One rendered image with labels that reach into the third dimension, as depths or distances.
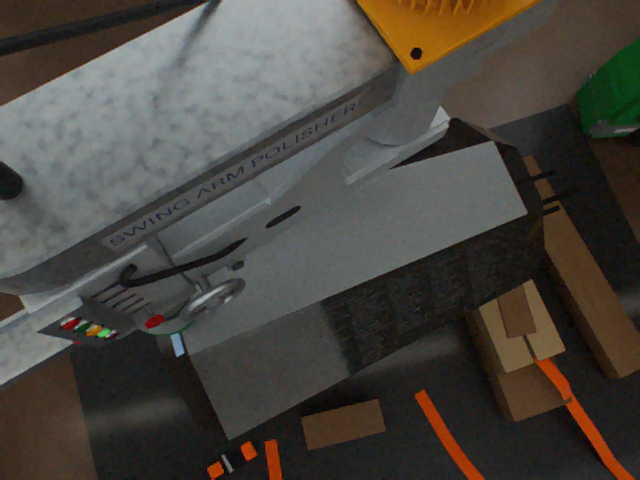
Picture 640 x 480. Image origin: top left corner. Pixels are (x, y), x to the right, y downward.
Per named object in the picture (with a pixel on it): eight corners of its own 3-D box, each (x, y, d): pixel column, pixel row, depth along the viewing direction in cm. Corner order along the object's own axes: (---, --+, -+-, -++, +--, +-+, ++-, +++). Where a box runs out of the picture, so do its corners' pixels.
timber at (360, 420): (307, 447, 227) (307, 450, 215) (300, 415, 230) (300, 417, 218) (382, 428, 229) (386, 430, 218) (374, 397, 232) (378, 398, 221)
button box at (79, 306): (130, 314, 116) (76, 289, 89) (137, 325, 115) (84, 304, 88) (94, 335, 115) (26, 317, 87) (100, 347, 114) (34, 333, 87)
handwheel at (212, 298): (229, 255, 130) (219, 238, 116) (251, 293, 128) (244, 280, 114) (169, 290, 128) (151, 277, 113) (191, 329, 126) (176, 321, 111)
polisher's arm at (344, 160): (391, 92, 149) (431, -49, 102) (443, 163, 144) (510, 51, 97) (133, 238, 138) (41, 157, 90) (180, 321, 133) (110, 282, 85)
